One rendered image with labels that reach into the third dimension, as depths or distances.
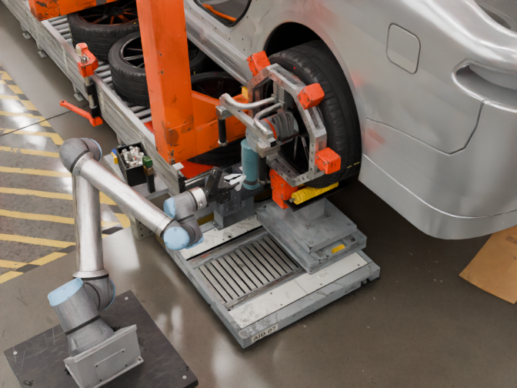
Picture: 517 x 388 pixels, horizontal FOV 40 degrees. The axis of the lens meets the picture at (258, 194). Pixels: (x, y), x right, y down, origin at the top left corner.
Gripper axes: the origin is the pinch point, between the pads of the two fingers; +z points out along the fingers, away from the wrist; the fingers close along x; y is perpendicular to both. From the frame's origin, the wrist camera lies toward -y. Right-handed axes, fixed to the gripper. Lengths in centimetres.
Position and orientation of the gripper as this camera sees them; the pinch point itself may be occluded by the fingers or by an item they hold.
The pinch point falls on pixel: (242, 175)
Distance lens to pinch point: 302.7
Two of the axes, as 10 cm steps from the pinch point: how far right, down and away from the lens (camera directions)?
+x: 5.4, 5.3, -6.5
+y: 0.2, 7.6, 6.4
